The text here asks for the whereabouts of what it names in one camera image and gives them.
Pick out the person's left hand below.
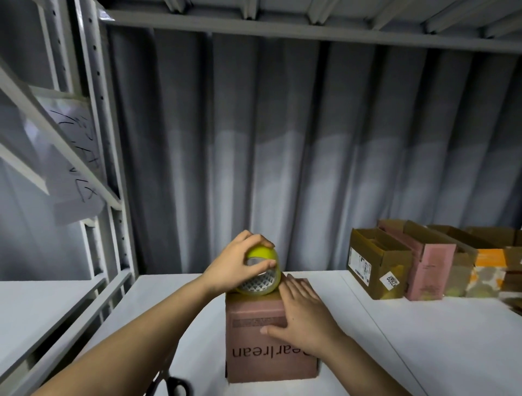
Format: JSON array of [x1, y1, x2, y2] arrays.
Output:
[[199, 229, 277, 298]]

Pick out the person's right hand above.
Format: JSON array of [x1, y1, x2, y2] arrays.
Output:
[[258, 273, 349, 362]]

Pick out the yellow tape roll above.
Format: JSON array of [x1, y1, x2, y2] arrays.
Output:
[[234, 244, 284, 298]]

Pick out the pink lettered cardboard box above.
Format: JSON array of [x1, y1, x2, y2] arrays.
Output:
[[223, 276, 321, 385], [376, 218, 458, 302]]

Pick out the brown box with 7020 sticker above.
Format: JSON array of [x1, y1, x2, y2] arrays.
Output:
[[346, 227, 415, 301]]

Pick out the black scissors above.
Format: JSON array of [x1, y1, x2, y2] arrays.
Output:
[[146, 350, 194, 396]]

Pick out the small brown labelled carton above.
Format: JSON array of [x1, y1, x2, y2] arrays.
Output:
[[426, 224, 482, 299]]

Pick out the pile of cardboard boxes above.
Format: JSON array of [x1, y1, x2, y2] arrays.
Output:
[[504, 292, 522, 317]]

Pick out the printed brown cardboard box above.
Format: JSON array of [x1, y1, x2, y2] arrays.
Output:
[[467, 225, 522, 295]]

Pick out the person's left forearm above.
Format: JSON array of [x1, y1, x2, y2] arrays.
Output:
[[32, 276, 223, 396]]

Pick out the white metal shelf rack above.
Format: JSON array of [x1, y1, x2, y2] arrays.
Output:
[[0, 0, 140, 396]]

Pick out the handwritten paper sheet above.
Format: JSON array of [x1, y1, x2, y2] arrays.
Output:
[[40, 145, 108, 227], [28, 84, 104, 186]]

